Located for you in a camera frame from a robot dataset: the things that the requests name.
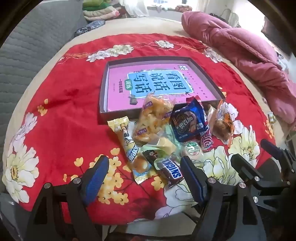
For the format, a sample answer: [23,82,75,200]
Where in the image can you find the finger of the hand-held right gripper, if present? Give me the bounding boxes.
[261,138,295,168]
[230,153,264,189]

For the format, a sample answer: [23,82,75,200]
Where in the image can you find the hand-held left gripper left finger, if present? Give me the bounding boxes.
[24,155,110,241]

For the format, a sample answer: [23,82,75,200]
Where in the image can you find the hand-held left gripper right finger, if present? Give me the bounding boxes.
[180,156,266,241]

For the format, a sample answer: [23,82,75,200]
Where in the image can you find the brown chocolate bar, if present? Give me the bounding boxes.
[142,149,185,188]

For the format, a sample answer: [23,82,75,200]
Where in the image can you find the green label round cake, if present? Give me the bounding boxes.
[181,140,205,164]

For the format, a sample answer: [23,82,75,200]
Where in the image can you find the red swirl snack packet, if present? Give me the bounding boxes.
[186,95,214,151]

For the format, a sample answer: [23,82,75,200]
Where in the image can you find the yellow cartoon snack bar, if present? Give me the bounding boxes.
[107,116,155,184]

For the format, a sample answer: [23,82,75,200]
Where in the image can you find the orange clear pastry packet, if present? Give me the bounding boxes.
[207,100,235,146]

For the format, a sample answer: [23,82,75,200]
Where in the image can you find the green clear cake packet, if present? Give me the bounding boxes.
[141,125,185,167]

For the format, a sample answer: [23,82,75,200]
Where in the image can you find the blue cookie packet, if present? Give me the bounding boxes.
[170,97,211,143]

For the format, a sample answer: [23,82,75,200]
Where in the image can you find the clear bag of yellow puffs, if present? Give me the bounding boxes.
[133,91,176,144]

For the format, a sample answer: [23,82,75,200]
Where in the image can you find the grey cardboard box tray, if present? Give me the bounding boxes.
[99,56,226,126]

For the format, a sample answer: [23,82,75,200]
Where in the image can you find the red floral blanket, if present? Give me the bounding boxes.
[2,34,275,225]

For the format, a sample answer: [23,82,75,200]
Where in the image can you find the black screen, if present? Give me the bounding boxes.
[261,16,296,56]

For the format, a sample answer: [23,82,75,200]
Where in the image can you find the pink quilt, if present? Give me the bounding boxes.
[181,11,296,126]

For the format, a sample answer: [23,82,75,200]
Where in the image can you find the pink printed book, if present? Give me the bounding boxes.
[105,63,221,113]

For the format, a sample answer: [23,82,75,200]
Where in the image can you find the grey quilted headboard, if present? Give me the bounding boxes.
[0,0,88,172]

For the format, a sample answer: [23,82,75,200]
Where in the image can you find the blue floral cloth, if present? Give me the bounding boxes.
[74,20,106,36]

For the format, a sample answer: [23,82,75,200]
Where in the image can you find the beige bed sheet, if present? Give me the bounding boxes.
[2,16,296,193]

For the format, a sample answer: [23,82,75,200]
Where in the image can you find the pile of folded clothes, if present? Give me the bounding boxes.
[82,0,126,21]

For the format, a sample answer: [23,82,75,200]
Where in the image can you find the white sheer curtain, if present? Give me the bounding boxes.
[125,0,148,17]

